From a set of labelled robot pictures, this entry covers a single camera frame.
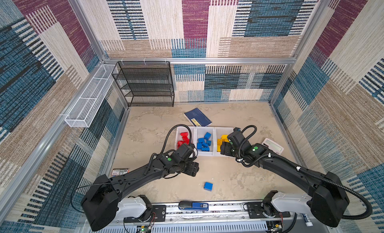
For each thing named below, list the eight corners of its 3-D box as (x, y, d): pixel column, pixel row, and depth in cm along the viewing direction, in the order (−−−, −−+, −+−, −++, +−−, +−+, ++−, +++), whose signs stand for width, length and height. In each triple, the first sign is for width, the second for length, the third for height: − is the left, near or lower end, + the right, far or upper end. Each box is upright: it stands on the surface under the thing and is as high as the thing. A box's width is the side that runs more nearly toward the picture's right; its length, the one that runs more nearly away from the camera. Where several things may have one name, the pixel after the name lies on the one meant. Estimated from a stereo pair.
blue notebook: (198, 131, 106) (198, 129, 104) (184, 114, 116) (183, 113, 114) (211, 123, 110) (211, 122, 108) (196, 108, 120) (196, 106, 118)
